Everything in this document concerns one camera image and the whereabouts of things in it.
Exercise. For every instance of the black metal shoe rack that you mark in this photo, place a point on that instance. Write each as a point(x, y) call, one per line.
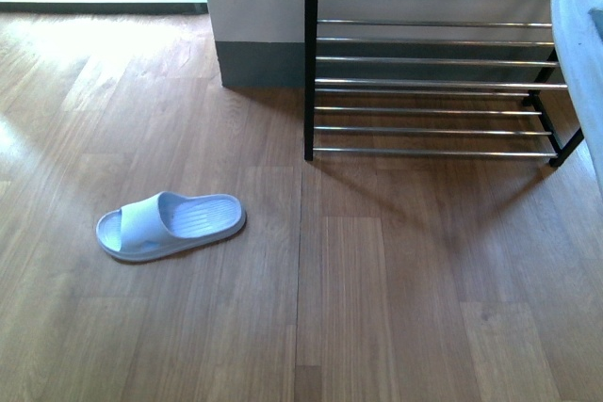
point(449, 78)

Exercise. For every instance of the light blue slipper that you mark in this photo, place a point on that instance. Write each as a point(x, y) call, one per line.
point(168, 223)
point(577, 35)

